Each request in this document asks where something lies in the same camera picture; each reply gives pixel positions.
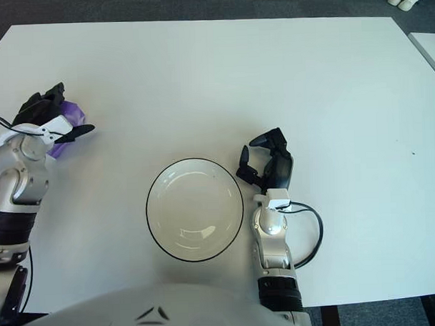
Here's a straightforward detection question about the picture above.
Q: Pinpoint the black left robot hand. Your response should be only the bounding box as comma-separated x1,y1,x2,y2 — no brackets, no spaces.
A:
10,81,96,146

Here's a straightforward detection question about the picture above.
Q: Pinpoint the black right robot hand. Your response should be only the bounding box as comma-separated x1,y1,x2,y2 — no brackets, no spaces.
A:
234,127,296,196

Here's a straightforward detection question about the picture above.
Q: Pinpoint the purple tissue paper pack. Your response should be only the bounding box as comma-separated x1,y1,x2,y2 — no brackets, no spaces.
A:
45,99,88,159

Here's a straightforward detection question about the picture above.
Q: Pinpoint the white plate with black rim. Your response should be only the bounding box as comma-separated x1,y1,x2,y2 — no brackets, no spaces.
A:
143,156,246,265

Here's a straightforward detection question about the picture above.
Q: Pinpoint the white side table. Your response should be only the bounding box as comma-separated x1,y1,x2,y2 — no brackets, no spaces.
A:
407,31,435,84

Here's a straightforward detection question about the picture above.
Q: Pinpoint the grey robot torso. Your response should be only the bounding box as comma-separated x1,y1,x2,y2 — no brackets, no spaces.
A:
0,276,314,326

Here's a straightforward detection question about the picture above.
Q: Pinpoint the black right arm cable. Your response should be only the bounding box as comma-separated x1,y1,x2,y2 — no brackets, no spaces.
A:
279,201,326,270

